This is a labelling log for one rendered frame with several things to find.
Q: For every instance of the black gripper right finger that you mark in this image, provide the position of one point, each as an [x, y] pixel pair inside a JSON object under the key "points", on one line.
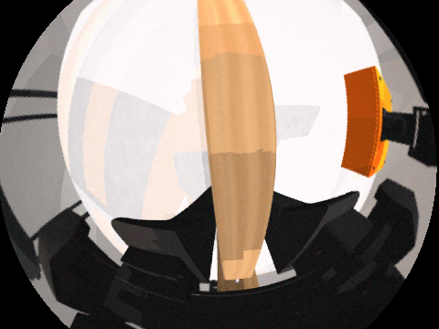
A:
{"points": [[294, 224]]}

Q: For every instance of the wooden side rail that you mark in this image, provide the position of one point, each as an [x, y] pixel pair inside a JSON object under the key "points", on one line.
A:
{"points": [[240, 125]]}

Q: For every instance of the wooden post with slot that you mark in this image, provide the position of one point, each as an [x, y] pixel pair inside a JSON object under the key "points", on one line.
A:
{"points": [[233, 286]]}

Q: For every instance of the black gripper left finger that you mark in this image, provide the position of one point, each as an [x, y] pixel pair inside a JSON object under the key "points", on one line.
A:
{"points": [[190, 235]]}

